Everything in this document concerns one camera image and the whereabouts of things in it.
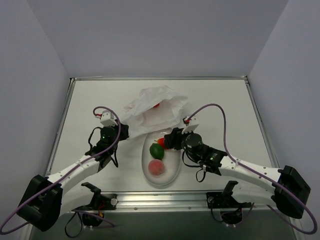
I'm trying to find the red fake fruit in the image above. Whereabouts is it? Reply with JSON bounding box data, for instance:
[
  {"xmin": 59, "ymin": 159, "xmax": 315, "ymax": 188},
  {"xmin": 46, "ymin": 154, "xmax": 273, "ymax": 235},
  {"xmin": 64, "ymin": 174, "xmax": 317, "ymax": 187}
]
[{"xmin": 156, "ymin": 137, "xmax": 166, "ymax": 148}]

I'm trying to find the green fake lime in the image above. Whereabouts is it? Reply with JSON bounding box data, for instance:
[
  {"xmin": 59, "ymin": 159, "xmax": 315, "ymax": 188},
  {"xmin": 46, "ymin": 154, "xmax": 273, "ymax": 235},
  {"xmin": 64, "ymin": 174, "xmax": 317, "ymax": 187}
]
[{"xmin": 149, "ymin": 143, "xmax": 165, "ymax": 160}]

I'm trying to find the pink fake fruit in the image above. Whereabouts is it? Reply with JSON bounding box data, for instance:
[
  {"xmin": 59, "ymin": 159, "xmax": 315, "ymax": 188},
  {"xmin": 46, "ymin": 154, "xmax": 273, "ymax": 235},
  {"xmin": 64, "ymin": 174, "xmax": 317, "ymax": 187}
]
[{"xmin": 148, "ymin": 159, "xmax": 165, "ymax": 176}]

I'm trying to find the white plastic bag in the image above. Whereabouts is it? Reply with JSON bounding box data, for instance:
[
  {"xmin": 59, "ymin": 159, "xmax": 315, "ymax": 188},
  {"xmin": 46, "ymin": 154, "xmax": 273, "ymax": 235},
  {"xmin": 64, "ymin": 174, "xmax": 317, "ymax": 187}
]
[{"xmin": 121, "ymin": 85, "xmax": 188, "ymax": 139}]

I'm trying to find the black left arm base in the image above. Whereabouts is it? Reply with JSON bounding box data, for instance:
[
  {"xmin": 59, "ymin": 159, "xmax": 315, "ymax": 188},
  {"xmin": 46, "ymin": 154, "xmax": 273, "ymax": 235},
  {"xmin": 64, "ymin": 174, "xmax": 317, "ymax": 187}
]
[{"xmin": 75, "ymin": 182, "xmax": 118, "ymax": 229}]

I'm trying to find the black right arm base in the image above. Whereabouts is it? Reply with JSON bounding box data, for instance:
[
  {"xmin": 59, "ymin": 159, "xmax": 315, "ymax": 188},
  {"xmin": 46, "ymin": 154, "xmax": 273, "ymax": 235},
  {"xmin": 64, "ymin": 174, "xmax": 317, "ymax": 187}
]
[{"xmin": 206, "ymin": 180, "xmax": 254, "ymax": 228}]

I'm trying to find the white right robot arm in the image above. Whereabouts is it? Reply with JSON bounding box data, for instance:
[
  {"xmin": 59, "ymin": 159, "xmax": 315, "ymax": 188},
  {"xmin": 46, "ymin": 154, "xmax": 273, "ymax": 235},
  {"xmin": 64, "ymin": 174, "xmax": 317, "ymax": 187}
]
[{"xmin": 164, "ymin": 127, "xmax": 311, "ymax": 219}]

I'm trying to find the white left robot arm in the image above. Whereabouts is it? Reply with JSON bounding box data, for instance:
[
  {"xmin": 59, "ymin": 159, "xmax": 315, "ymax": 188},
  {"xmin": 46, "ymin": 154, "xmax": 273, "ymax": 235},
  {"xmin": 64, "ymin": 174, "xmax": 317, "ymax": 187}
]
[{"xmin": 17, "ymin": 121, "xmax": 129, "ymax": 232}]

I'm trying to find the white oval plate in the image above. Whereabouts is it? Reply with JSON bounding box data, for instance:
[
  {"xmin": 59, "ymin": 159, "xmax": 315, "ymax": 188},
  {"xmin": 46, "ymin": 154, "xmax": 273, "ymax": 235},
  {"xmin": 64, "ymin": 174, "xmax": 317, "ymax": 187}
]
[{"xmin": 141, "ymin": 128, "xmax": 181, "ymax": 186}]

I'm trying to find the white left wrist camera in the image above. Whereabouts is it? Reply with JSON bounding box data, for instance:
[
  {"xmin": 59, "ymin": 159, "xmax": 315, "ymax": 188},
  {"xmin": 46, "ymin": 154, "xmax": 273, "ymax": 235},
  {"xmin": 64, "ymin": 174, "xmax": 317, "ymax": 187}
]
[{"xmin": 100, "ymin": 110, "xmax": 117, "ymax": 127}]

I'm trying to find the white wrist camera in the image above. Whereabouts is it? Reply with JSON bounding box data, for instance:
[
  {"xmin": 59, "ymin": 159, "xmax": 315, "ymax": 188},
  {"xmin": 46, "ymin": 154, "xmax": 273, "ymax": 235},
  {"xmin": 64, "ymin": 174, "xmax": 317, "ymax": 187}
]
[
  {"xmin": 182, "ymin": 116, "xmax": 199, "ymax": 134},
  {"xmin": 100, "ymin": 110, "xmax": 117, "ymax": 127}
]

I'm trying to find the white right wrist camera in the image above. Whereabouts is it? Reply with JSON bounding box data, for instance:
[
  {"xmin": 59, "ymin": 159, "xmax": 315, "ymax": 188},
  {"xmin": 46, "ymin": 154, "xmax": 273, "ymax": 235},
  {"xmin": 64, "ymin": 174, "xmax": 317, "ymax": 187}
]
[{"xmin": 182, "ymin": 116, "xmax": 199, "ymax": 134}]

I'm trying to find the aluminium front rail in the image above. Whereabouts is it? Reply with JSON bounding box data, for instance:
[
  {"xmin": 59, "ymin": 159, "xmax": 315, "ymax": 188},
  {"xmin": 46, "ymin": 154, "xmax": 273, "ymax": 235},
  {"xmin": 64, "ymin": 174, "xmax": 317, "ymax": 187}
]
[{"xmin": 24, "ymin": 188, "xmax": 299, "ymax": 214}]

